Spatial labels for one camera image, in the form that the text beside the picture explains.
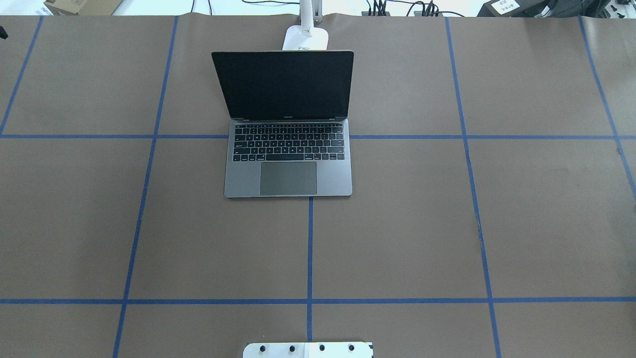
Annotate cardboard box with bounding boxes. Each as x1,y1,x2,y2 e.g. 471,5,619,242
43,0,123,16

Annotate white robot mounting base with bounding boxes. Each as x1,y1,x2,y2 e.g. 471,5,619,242
241,342,374,358

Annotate black cable bundle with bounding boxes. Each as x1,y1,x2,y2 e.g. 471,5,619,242
191,0,465,18

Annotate black power adapter box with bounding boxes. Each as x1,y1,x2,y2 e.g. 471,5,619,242
477,0,552,17

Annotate grey laptop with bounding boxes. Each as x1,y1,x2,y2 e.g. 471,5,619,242
211,50,354,198

